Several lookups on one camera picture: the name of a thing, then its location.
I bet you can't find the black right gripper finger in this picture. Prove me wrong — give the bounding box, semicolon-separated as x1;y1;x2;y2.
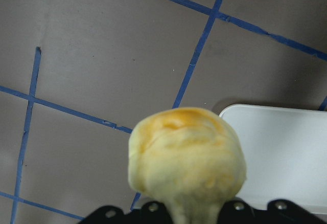
217;198;324;223

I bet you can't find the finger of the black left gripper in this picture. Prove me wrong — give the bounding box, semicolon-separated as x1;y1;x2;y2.
78;200;173;224

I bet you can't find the yellow bread roll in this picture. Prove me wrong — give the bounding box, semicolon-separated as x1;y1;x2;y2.
128;107;247;223

